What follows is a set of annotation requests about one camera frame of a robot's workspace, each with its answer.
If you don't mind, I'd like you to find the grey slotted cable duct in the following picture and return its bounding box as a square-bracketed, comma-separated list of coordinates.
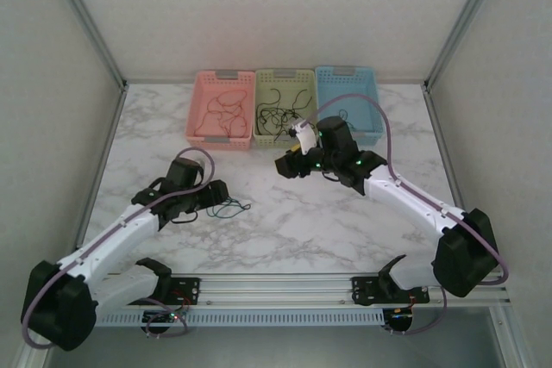
[94, 308, 386, 328]

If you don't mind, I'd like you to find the pile of coloured wires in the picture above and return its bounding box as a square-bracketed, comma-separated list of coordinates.
[215, 109, 247, 136]

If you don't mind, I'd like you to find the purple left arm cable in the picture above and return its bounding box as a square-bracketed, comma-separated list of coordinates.
[20, 147, 216, 350]

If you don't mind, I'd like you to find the blue plastic basket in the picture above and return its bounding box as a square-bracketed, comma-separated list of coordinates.
[314, 65, 385, 146]

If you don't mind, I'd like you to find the thin black wire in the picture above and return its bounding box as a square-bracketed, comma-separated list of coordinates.
[257, 107, 298, 139]
[257, 88, 285, 128]
[288, 88, 314, 122]

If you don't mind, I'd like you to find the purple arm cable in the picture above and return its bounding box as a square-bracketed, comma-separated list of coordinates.
[301, 92, 510, 337]
[20, 147, 216, 350]

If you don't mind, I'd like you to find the green plastic basket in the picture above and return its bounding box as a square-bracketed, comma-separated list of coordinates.
[253, 68, 321, 150]

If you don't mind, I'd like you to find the pink plastic basket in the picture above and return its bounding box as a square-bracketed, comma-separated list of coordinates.
[184, 69, 255, 153]

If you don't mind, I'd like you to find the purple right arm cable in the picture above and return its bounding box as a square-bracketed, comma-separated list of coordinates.
[301, 92, 510, 337]

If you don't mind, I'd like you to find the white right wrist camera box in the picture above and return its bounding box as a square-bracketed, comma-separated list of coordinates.
[287, 120, 320, 156]

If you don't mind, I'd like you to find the thin red wire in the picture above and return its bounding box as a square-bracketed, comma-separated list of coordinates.
[193, 107, 225, 136]
[217, 103, 252, 139]
[209, 88, 250, 110]

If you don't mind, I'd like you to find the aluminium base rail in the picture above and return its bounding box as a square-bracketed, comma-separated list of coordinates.
[92, 271, 512, 311]

